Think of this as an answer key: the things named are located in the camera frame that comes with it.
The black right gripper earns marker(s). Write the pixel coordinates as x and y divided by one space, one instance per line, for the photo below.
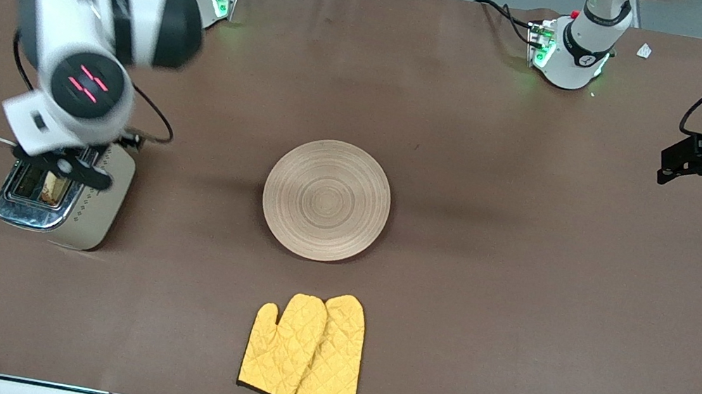
127 142

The brown bread slice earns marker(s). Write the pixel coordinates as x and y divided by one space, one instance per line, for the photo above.
49 191

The round wooden plate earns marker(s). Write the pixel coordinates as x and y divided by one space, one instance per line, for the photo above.
325 200

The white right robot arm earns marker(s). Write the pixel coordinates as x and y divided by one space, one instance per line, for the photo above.
101 27

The cream and chrome toaster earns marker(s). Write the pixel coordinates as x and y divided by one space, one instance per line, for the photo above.
100 205

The white paper scrap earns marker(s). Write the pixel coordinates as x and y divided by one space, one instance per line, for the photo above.
644 51

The large table cover sheet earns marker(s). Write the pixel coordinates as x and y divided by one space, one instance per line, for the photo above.
475 139

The yellow quilted oven mitt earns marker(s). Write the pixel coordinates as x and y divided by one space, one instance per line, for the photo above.
339 352
279 349

